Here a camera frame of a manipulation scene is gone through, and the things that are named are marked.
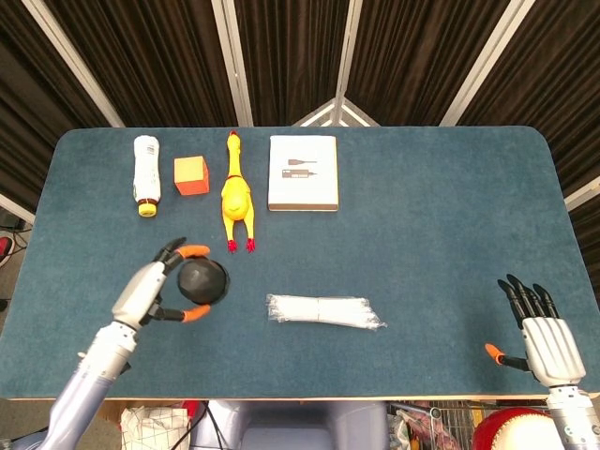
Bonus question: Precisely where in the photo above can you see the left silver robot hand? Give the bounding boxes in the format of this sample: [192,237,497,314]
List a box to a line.
[111,236,213,332]

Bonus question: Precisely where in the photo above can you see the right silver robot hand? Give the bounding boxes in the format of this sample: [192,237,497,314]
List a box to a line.
[484,274,587,388]

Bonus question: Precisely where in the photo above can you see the black dome-shaped object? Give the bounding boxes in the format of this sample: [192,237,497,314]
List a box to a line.
[176,259,232,307]

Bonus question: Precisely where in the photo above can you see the white bottle yellow cap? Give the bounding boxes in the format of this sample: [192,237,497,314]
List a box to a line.
[132,134,162,218]

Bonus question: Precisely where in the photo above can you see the orange foam cube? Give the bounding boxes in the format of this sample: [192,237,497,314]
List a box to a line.
[173,156,210,197]

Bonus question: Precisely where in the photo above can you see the white grid pattern bag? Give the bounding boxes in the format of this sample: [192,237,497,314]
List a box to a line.
[120,406,191,450]

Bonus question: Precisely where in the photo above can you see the yellow rubber chicken toy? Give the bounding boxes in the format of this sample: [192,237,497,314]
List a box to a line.
[220,129,257,254]

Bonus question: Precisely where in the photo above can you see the blue felt table cover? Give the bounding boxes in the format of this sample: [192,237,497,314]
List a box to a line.
[7,125,593,402]

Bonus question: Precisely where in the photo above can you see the bundle of wrapped white straws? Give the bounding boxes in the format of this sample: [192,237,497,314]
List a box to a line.
[265,293,388,333]

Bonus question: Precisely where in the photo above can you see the white flat cardboard box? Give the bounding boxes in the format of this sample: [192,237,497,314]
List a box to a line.
[267,135,339,213]

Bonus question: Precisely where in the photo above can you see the grey blue robot torso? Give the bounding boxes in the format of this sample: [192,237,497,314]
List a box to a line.
[205,399,390,450]

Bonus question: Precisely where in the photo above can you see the dark brown curtain panel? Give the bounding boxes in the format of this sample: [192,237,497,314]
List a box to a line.
[457,0,600,198]
[232,0,351,127]
[355,0,501,127]
[44,0,240,128]
[0,0,113,212]

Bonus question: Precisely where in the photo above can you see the wire basket with clutter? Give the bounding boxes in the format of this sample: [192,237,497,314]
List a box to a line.
[388,400,493,450]

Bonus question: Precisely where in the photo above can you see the white screen frame post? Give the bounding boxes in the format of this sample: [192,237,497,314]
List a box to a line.
[210,0,255,127]
[564,176,600,212]
[332,0,365,127]
[21,0,126,128]
[0,191,37,225]
[440,0,524,127]

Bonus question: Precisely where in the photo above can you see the white angled frame foot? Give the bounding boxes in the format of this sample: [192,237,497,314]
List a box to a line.
[292,97,380,128]

